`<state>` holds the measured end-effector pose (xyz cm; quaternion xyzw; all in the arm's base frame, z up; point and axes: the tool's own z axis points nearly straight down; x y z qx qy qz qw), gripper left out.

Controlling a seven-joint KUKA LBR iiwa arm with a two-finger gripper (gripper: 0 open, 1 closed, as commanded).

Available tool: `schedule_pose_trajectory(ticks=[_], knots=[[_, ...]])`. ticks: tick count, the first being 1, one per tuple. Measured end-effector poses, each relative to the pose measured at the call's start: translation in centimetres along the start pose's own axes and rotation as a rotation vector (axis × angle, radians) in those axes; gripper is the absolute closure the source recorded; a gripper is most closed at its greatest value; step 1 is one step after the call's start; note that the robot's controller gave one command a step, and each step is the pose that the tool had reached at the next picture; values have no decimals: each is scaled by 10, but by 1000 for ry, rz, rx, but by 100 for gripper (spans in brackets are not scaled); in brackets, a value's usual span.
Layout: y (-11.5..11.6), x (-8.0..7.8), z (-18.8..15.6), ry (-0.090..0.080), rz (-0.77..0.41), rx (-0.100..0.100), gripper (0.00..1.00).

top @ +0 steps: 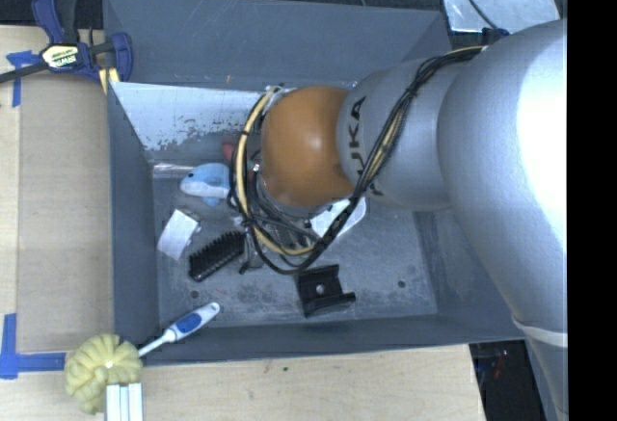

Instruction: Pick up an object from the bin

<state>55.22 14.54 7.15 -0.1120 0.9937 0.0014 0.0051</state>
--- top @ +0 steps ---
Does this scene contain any black plastic bracket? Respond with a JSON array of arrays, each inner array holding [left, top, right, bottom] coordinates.
[[295, 263, 358, 319]]

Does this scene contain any yellow sponge brush white handle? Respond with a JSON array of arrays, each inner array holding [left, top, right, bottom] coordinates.
[[63, 302, 222, 416]]

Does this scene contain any grey metal bin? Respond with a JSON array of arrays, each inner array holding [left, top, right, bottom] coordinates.
[[100, 0, 527, 367]]

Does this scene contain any blue and white toy dolphin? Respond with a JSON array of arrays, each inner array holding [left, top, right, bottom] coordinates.
[[179, 162, 233, 208]]

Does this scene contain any pale wood flat board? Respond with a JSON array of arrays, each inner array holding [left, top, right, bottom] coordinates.
[[15, 70, 117, 355]]

